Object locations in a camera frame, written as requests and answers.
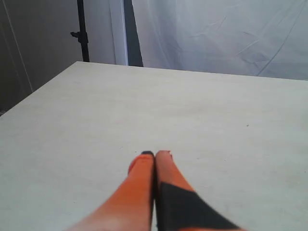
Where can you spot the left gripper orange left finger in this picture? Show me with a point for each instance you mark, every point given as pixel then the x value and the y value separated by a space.
pixel 130 207

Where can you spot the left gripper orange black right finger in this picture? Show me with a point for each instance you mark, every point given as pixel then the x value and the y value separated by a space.
pixel 178 206

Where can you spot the black light stand pole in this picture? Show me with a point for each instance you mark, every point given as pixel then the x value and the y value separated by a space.
pixel 82 35

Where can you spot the white backdrop cloth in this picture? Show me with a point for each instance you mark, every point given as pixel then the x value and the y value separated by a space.
pixel 262 38

